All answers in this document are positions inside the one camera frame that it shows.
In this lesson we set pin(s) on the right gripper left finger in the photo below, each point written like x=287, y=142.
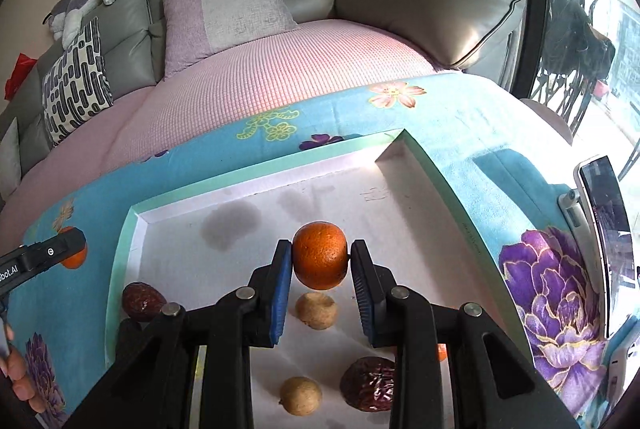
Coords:
x=194, y=365

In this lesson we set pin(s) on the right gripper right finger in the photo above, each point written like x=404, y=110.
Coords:
x=493, y=385

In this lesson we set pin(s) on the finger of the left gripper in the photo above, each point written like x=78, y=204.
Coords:
x=43, y=255

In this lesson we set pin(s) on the mandarin orange with stem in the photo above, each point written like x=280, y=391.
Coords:
x=75, y=261

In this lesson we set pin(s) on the red date top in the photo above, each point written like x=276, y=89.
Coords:
x=142, y=302

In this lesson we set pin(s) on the red date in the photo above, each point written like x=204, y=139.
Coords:
x=129, y=337
x=368, y=384
x=142, y=302

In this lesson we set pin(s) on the brown longan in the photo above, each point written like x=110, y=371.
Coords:
x=300, y=396
x=318, y=311

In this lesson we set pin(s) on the person's left hand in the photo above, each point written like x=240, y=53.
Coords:
x=13, y=366

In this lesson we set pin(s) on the light grey cushion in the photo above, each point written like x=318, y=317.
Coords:
x=10, y=161

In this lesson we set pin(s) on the teal white tray box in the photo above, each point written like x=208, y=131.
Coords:
x=201, y=241

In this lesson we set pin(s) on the black white patterned cushion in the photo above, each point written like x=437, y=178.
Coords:
x=75, y=89

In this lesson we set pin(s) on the red plastic bag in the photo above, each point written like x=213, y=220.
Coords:
x=23, y=66

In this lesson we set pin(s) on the smartphone on stand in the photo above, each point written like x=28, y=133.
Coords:
x=595, y=212

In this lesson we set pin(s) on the blue floral tablecloth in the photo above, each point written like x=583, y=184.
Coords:
x=495, y=153

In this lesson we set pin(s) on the pink grey cushion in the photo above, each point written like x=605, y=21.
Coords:
x=198, y=29

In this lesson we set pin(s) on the pink sofa seat cover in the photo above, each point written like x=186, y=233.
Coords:
x=318, y=58

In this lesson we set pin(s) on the grey leather sofa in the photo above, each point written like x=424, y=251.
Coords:
x=450, y=33

